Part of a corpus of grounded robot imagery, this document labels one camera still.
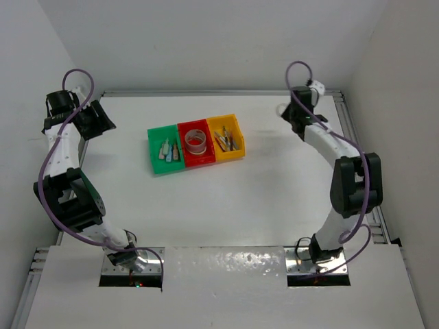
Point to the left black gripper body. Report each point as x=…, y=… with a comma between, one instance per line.
x=93, y=121

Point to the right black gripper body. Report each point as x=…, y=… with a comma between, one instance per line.
x=288, y=114

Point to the small white tape roll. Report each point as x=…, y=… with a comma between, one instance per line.
x=280, y=109

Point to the pink eraser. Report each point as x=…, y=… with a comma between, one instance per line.
x=161, y=156

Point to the green eraser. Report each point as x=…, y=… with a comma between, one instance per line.
x=165, y=148

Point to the blue eraser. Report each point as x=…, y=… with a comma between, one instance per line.
x=169, y=155

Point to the orange eraser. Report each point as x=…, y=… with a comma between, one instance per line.
x=175, y=153

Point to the large white tape roll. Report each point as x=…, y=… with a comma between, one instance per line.
x=195, y=140

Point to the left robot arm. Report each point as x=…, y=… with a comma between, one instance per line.
x=69, y=194

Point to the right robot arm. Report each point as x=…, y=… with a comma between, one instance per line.
x=356, y=185

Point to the green plastic bin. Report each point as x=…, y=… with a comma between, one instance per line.
x=156, y=138

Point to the yellow plastic bin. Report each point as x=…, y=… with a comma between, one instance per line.
x=230, y=122

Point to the red plastic bin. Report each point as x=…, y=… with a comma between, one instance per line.
x=191, y=160

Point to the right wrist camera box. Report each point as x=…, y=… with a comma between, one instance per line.
x=319, y=87

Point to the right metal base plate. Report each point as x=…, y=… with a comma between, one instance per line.
x=298, y=262

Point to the metal base plate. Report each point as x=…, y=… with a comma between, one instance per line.
x=144, y=263
x=298, y=262

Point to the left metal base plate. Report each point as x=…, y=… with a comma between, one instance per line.
x=144, y=263

